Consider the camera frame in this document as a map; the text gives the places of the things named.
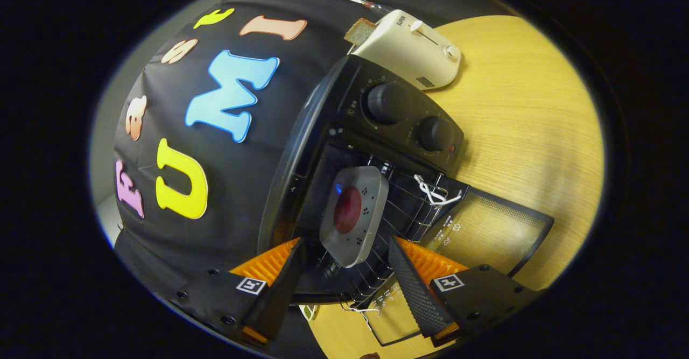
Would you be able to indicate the pink ham slice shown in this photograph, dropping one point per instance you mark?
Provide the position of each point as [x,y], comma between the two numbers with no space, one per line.
[347,211]

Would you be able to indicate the white pop-up toaster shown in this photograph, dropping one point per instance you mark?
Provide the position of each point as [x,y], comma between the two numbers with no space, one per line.
[403,52]

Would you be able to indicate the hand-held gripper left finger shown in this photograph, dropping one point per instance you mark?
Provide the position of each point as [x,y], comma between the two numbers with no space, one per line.
[277,289]

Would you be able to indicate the toasted bread slice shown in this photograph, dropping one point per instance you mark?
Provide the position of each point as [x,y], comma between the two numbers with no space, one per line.
[359,30]

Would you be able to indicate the white square plate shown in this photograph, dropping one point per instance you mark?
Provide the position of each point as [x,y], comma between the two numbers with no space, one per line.
[366,187]

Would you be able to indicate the black toaster oven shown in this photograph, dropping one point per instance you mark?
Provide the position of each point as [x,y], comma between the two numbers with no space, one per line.
[355,95]

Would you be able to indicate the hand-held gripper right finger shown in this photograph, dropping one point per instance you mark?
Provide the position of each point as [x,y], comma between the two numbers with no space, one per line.
[414,289]

